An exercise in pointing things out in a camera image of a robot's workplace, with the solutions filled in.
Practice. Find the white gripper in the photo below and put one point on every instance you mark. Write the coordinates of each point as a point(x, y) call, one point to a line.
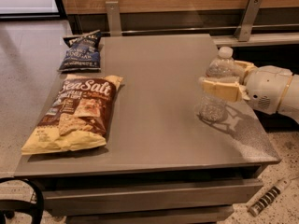
point(267, 88)

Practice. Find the clear plastic water bottle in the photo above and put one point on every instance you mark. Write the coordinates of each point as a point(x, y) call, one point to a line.
point(218, 86)

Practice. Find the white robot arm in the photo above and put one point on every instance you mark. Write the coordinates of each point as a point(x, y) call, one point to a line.
point(292, 110)

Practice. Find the blue chip bag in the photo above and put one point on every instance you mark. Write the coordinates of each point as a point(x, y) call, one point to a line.
point(83, 52)

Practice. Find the yellow brown sea salt chip bag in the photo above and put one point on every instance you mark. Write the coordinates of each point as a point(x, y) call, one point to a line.
point(78, 118)

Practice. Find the grey drawer front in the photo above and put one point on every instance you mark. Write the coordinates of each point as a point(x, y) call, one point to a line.
point(149, 197)

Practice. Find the white power strip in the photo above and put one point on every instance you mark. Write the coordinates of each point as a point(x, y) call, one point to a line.
point(269, 197)

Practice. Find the black chair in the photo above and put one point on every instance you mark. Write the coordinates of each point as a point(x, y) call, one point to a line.
point(9, 207)

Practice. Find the right metal bracket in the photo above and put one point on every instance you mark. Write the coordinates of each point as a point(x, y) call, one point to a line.
point(243, 30)

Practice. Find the metal bracket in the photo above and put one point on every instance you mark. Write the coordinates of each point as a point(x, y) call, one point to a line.
point(114, 18)
point(243, 30)

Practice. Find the left metal bracket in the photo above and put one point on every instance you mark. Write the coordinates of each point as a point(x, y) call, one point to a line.
point(114, 18)

